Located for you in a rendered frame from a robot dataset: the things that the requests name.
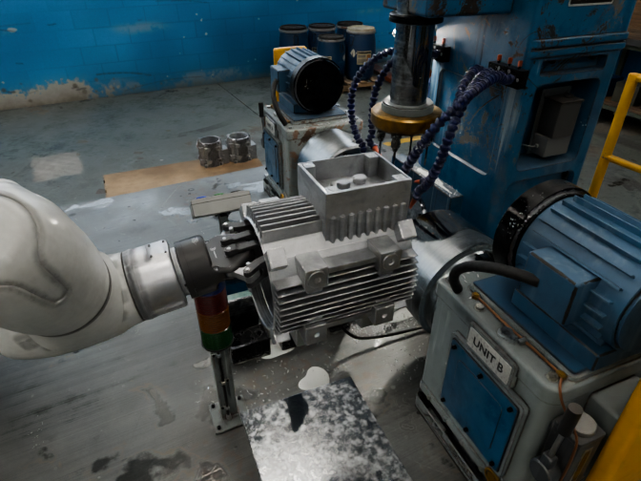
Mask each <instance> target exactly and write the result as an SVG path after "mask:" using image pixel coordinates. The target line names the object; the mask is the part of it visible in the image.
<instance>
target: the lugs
mask: <svg viewBox="0 0 641 481"><path fill-rule="evenodd" d="M253 203H256V202H255V201H254V202H248V203H243V204H241V205H240V207H239V213H240V217H241V221H242V220H243V219H244V218H245V217H246V205H248V204H253ZM394 233H395V236H396V240H397V242H401V241H409V240H411V239H413V238H415V237H417V233H416V229H415V226H414V223H413V220H412V219H408V220H400V221H398V222H396V223H395V224H394ZM264 257H265V260H266V263H267V267H268V271H269V272H273V271H278V270H281V269H285V268H286V267H287V266H288V265H289V264H288V260H287V257H286V253H285V250H284V247H283V246H281V247H276V248H271V249H267V250H266V252H265V253H264ZM404 307H407V304H406V301H401V302H398V303H395V309H394V310H397V309H401V308H404ZM269 332H270V336H271V340H272V344H273V345H276V344H280V343H283V342H287V341H290V340H291V336H290V333H286V334H282V335H279V334H278V332H277V331H276V330H275V329H272V330H269Z"/></svg>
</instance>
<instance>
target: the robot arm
mask: <svg viewBox="0 0 641 481"><path fill-rule="evenodd" d="M221 226H222V229H223V231H222V233H221V235H217V236H214V237H213V238H211V239H210V240H207V241H204V239H203V237H201V236H200V235H196V236H193V237H190V238H187V239H184V240H179V241H175V242H174V247H173V248H170V245H169V243H168V242H167V241H166V240H159V241H156V242H153V243H149V244H146V245H143V246H140V247H137V248H134V249H128V250H126V251H124V252H120V253H116V254H110V255H106V254H105V253H103V252H100V251H98V250H97V248H96V247H95V246H94V244H93V243H92V241H91V240H90V239H89V238H88V236H87V235H86V234H85V233H84V232H83V231H82V230H81V229H80V228H79V227H78V226H77V225H76V224H75V223H74V222H73V221H72V220H71V219H70V218H69V217H68V216H67V215H66V214H65V213H64V212H63V211H62V210H61V209H60V208H59V207H58V206H57V205H55V204H54V203H53V202H51V201H50V200H48V199H45V198H43V197H41V196H39V195H37V194H35V193H33V192H31V191H29V190H27V189H25V188H24V187H22V186H20V185H19V184H18V183H16V182H14V181H12V180H9V179H3V178H0V353H1V354H2V355H4V356H5V357H7V358H10V359H13V360H34V359H44V358H51V357H56V356H61V355H64V354H68V353H71V352H75V351H77V350H80V349H84V348H87V347H90V346H93V345H97V344H100V343H103V342H105V341H108V340H110V339H111V338H114V337H116V336H118V335H121V334H123V333H124V332H126V331H127V330H128V329H130V328H131V327H133V326H135V325H137V324H140V323H142V322H145V321H147V320H151V319H154V318H155V317H158V316H160V315H163V314H166V313H169V312H172V311H175V310H178V309H180V308H183V307H185V306H187V304H188V301H187V297H186V296H187V295H191V297H192V299H193V298H196V297H199V296H202V295H205V294H208V293H211V292H214V291H216V290H218V284H219V283H220V282H226V281H234V280H236V279H240V280H243V281H245V282H246V286H247V287H248V288H253V287H255V286H256V285H257V284H258V283H259V282H260V281H261V280H263V279H264V278H266V277H268V276H269V275H268V270H267V266H266V262H265V258H264V256H263V252H262V249H261V246H260V243H259V240H258V236H257V234H256V231H255V229H254V227H253V226H252V224H251V222H250V221H249V220H247V221H241V222H224V223H222V225H221ZM254 255H255V256H254Z"/></svg>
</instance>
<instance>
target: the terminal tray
mask: <svg viewBox="0 0 641 481"><path fill-rule="evenodd" d="M369 154H374V156H373V157H372V156H370V155H369ZM308 163H309V164H312V166H305V164H308ZM397 175H401V176H403V177H402V178H397ZM411 185H412V178H411V177H409V176H408V175H407V174H405V173H404V172H403V171H401V170H400V169H399V168H397V167H396V166H395V165H393V164H392V163H391V162H389V161H388V160H387V159H385V158H384V157H382V156H381V155H380V154H378V153H377V152H376V151H374V152H368V153H362V154H355V155H350V156H343V157H332V158H326V159H320V160H313V161H307V162H302V163H298V190H299V196H300V195H301V196H304V197H305V198H306V199H308V202H311V206H312V205H314V210H316V212H317V214H319V215H320V220H322V233H323V236H324V239H325V241H330V242H331V243H335V240H337V239H339V241H344V238H346V237H347V238H349V239H350V240H352V239H353V236H355V235H356V236H357V237H358V238H360V237H361V236H362V234H363V233H364V234H365V235H366V236H369V235H370V232H372V231H373V232H374V233H375V234H378V233H379V230H381V229H382V231H383V232H386V230H387V228H389V227H390V229H391V230H394V224H395V223H396V222H398V221H400V220H406V218H407V210H408V206H409V201H410V193H411ZM329 187H334V188H335V190H328V188H329Z"/></svg>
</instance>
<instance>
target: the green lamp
mask: <svg viewBox="0 0 641 481"><path fill-rule="evenodd" d="M199 330H200V329H199ZM200 336H201V341H202V343H203V345H204V346H205V347H206V348H208V349H211V350H219V349H223V348H224V347H226V346H228V345H229V344H230V343H231V342H232V340H233V333H232V327H231V323H230V325H229V326H228V327H227V328H226V329H225V330H224V331H222V332H219V333H216V334H208V333H205V332H203V331H201V330H200Z"/></svg>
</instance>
